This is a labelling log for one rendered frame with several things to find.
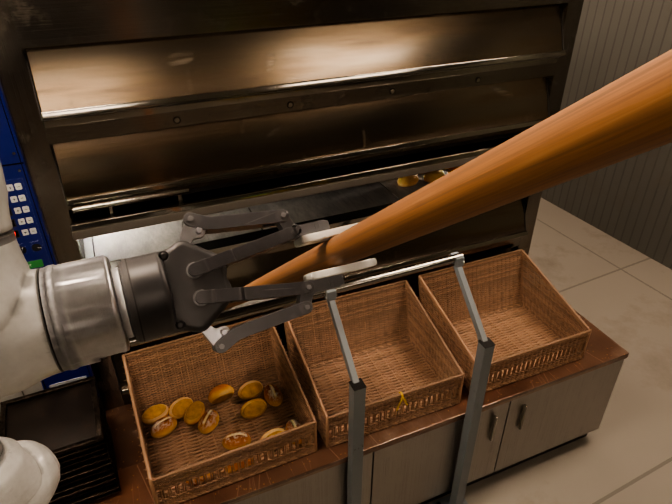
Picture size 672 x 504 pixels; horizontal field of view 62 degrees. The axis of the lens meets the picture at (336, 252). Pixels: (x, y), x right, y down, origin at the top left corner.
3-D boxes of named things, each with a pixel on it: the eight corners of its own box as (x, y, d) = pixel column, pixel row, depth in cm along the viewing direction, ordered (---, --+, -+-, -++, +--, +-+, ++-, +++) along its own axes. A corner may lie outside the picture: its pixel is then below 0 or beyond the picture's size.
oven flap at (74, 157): (68, 204, 168) (51, 137, 163) (544, 123, 228) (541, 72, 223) (67, 206, 164) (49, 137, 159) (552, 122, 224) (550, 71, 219)
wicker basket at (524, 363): (410, 324, 255) (415, 273, 240) (512, 294, 274) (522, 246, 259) (472, 398, 217) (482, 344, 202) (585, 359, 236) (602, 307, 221)
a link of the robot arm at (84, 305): (72, 369, 51) (139, 351, 53) (57, 375, 43) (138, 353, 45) (50, 273, 52) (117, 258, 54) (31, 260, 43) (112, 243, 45)
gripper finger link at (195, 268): (189, 284, 53) (183, 270, 53) (294, 240, 57) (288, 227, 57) (192, 280, 50) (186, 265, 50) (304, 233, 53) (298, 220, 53)
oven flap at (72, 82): (44, 121, 154) (24, 44, 149) (557, 57, 214) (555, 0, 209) (42, 120, 150) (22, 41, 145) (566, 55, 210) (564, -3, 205)
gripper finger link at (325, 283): (293, 284, 54) (301, 315, 53) (342, 273, 55) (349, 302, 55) (289, 285, 55) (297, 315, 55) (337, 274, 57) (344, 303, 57)
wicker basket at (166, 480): (133, 407, 214) (118, 352, 199) (274, 363, 234) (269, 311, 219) (155, 515, 177) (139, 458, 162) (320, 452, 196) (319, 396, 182)
